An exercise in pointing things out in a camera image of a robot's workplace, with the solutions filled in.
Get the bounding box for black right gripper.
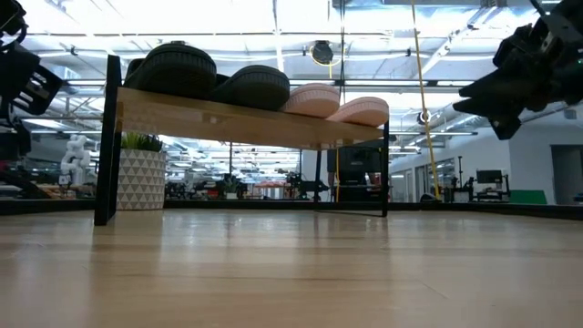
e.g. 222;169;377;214
452;22;566;141

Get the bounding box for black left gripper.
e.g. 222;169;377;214
0;43;66;116

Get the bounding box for pink slide sandal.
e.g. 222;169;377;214
281;82;343;119
325;96;391;128

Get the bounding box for black slide sandal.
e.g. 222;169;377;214
210;64;292;112
123;41;218;101

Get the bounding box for black monitor on stand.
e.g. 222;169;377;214
473;168;512;202

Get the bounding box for white humanoid robot figure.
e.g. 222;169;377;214
58;133;92;188

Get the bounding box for green board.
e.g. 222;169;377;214
508;189;548;206

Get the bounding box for plant in white patterned pot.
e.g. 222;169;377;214
117;131;168;211

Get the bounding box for black cabinet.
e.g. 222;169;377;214
325;146;384;202

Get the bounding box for yellow hanging cable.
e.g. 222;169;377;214
409;0;442;201

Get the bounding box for black ceiling cable reel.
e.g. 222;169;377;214
311;39;334;66

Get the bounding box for wooden shelf with black frame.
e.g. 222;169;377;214
94;54;391;227

